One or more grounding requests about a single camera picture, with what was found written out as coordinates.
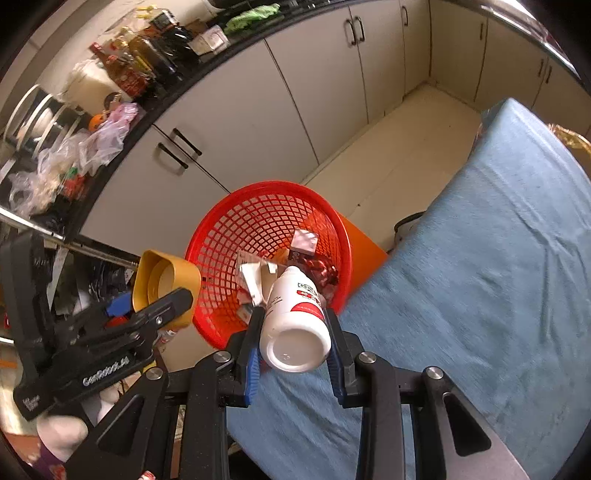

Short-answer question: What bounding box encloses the green cloth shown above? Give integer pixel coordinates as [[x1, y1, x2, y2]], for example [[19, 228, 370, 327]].
[[224, 4, 282, 33]]

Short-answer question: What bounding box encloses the blue cloth table cover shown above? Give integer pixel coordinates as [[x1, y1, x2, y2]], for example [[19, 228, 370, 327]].
[[226, 98, 591, 480]]

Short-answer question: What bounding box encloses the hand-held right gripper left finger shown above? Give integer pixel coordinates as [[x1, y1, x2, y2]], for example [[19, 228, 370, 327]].
[[65, 307, 269, 480]]

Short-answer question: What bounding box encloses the yellow plastic cup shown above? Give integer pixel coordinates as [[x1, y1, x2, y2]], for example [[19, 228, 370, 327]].
[[131, 249, 202, 330]]

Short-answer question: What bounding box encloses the red and white carton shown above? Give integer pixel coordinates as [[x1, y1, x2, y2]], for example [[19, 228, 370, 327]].
[[287, 228, 321, 271]]

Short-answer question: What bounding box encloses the orange plastic stool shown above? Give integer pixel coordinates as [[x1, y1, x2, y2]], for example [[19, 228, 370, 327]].
[[335, 208, 389, 301]]

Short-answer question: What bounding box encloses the dark sauce bottle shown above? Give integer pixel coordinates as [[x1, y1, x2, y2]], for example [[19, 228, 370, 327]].
[[159, 23, 199, 70]]

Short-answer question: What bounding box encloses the pink plastic bag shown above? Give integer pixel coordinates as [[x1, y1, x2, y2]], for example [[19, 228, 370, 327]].
[[78, 102, 141, 174]]

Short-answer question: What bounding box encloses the large white jug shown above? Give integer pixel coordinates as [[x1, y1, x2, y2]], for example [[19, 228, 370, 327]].
[[62, 60, 123, 104]]

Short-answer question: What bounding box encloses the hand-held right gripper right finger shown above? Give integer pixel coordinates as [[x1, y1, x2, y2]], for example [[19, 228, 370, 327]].
[[323, 307, 532, 480]]

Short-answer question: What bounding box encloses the golden foil packet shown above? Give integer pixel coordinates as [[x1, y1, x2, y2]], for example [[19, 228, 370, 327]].
[[547, 122, 591, 155]]

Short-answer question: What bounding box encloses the small white box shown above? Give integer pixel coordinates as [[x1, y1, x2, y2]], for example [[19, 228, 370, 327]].
[[189, 25, 232, 56]]

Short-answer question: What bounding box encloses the clear plastic bag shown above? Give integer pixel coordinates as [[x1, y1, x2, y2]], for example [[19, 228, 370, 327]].
[[7, 138, 81, 217]]

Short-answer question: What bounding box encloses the amber oil bottle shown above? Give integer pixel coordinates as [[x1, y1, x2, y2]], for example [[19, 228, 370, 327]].
[[127, 32, 178, 81]]

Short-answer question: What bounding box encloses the red mesh plastic basket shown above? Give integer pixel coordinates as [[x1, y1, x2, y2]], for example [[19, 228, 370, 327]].
[[185, 181, 354, 352]]

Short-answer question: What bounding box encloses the person's left hand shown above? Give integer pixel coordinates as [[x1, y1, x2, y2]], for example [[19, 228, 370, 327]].
[[37, 414, 89, 461]]

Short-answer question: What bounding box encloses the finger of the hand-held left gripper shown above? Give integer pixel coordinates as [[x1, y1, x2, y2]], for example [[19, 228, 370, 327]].
[[69, 294, 134, 334], [76, 287, 195, 357]]

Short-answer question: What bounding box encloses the metal rod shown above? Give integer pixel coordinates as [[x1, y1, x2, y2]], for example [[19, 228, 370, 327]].
[[0, 205, 141, 271]]

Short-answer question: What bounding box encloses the dish rack with white plates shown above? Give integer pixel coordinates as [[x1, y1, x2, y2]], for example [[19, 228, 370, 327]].
[[2, 83, 84, 153]]

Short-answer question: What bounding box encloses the white bottle with red label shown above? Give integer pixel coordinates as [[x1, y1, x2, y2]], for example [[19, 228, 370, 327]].
[[259, 265, 333, 374]]

